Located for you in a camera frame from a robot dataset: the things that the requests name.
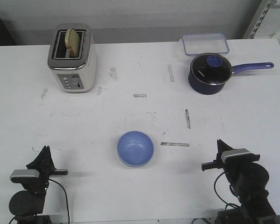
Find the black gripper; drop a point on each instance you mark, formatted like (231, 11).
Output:
(233, 164)
(38, 181)

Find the green bowl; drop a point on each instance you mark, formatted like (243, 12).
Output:
(135, 162)

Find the blue bowl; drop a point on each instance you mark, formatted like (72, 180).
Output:
(135, 144)

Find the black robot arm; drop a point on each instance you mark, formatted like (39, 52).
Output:
(27, 205)
(247, 181)

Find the glass pot lid blue knob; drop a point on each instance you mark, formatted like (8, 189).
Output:
(211, 69)

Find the cream and steel toaster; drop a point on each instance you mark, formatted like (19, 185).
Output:
(74, 75)

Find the clear plastic food container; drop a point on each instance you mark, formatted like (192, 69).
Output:
(195, 44)

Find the bread slice in toaster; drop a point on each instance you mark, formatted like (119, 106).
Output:
(72, 42)

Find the black object at back left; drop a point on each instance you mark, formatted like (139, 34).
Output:
(1, 30)

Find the grey metal shelf upright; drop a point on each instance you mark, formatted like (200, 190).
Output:
(258, 18)

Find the blue saucepan with handle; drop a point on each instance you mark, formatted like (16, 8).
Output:
(213, 89)

